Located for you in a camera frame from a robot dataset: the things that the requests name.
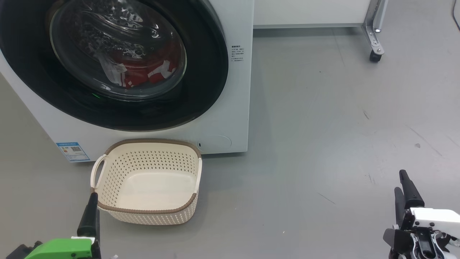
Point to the washing machine door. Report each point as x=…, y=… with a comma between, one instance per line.
x=201, y=72

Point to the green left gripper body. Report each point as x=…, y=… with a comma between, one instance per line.
x=61, y=249

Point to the shiny metal stand leg with caster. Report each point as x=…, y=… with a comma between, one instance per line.
x=373, y=32

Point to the blue energy label sticker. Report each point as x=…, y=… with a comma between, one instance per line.
x=73, y=151

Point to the cream perforated laundry basket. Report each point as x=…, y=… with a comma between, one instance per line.
x=151, y=212

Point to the white front-load washing machine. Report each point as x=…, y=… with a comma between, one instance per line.
x=222, y=108

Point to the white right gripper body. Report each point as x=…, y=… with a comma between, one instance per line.
x=435, y=219

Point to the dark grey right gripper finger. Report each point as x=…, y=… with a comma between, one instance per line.
x=411, y=196
x=399, y=208

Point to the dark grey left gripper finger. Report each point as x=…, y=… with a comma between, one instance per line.
x=89, y=223

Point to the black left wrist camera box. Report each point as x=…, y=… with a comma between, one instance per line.
x=21, y=251

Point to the white partition panel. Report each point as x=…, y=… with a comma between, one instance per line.
x=309, y=12

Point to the small printed text label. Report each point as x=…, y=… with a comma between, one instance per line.
x=237, y=53

